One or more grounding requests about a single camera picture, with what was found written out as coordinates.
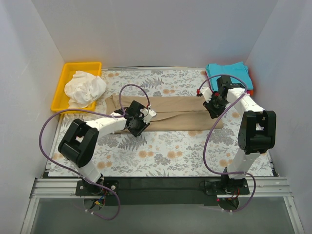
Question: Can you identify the beige t shirt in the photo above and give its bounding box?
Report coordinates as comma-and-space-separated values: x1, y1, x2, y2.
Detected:
105, 95, 224, 134

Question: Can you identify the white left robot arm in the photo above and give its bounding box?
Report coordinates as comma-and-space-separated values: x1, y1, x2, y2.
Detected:
58, 100, 156, 195

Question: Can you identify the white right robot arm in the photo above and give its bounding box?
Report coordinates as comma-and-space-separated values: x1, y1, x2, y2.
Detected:
197, 74, 276, 196

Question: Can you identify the folded turquoise t shirt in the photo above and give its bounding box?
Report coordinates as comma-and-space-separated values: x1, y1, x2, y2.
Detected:
206, 62, 254, 90

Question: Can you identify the floral patterned table mat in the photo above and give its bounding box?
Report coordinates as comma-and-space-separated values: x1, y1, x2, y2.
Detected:
47, 69, 278, 178

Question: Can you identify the white crumpled t shirt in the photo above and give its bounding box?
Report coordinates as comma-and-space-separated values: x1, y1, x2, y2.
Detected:
64, 71, 107, 109

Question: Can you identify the yellow plastic bin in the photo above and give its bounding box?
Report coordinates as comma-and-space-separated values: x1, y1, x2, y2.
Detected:
50, 61, 103, 114

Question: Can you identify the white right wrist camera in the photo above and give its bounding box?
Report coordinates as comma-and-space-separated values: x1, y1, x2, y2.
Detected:
196, 87, 213, 102

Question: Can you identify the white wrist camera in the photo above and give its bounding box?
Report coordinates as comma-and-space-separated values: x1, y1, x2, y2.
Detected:
140, 108, 157, 124
196, 87, 213, 102

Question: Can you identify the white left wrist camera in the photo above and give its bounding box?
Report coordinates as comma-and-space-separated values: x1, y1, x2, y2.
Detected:
140, 108, 157, 124

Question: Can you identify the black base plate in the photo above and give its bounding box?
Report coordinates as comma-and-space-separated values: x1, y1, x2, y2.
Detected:
75, 176, 252, 206

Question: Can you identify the aluminium frame rail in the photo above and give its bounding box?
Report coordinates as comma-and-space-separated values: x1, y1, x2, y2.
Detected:
21, 176, 304, 234

